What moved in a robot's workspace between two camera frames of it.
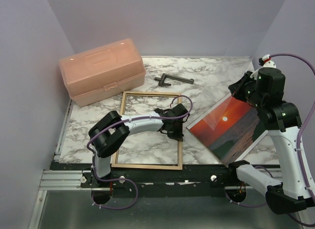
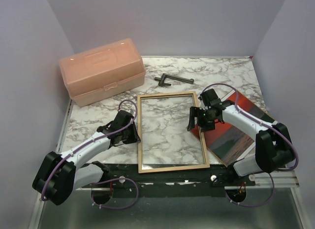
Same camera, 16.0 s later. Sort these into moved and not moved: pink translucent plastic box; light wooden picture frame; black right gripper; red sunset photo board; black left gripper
Moved: light wooden picture frame; black right gripper; black left gripper
Not moved: pink translucent plastic box; red sunset photo board
